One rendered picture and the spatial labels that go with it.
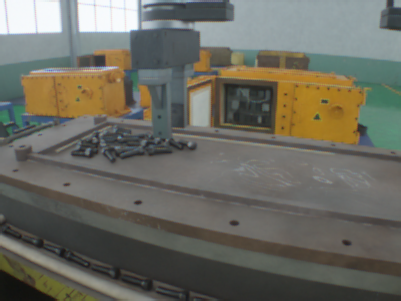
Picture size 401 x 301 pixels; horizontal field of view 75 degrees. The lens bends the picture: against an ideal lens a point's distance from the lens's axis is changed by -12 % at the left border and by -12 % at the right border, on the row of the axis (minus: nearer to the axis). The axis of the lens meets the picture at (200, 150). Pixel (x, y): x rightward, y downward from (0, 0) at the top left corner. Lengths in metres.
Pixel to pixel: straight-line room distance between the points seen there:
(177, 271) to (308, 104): 2.64
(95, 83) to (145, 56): 3.41
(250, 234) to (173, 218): 0.11
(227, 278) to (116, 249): 0.19
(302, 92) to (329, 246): 2.62
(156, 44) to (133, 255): 0.33
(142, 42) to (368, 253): 0.39
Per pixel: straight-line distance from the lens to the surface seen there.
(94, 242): 0.55
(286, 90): 3.00
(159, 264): 0.49
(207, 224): 0.41
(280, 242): 0.39
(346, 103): 3.01
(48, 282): 0.59
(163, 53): 0.37
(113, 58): 10.98
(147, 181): 0.51
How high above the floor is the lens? 1.60
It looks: 21 degrees down
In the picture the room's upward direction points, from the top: straight up
